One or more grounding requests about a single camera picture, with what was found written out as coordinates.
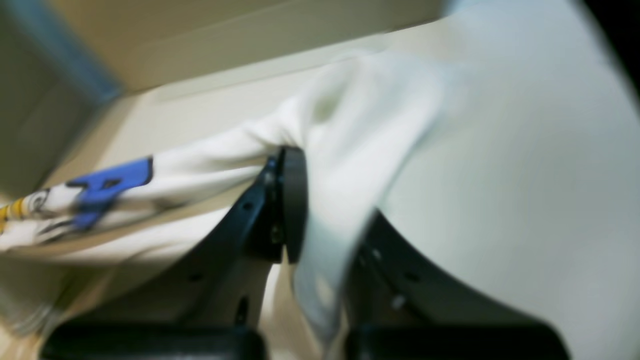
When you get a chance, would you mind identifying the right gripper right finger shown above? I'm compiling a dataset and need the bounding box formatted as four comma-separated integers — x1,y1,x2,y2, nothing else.
343,211,570,360

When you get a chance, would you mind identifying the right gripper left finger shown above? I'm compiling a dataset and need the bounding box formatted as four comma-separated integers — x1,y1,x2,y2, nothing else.
39,146,307,360

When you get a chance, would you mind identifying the white printed t-shirt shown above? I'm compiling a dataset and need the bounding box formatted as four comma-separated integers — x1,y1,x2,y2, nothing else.
1,53,450,347

